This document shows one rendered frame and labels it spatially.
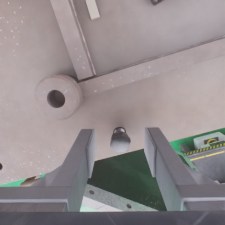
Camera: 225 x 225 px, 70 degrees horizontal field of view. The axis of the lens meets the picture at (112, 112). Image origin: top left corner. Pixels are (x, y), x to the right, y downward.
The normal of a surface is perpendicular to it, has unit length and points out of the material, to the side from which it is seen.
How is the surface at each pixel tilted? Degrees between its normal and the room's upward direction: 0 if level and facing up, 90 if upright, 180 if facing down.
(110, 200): 90
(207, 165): 0
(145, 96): 0
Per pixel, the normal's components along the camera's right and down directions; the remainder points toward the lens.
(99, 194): 0.41, -0.87
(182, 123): -0.02, 0.28
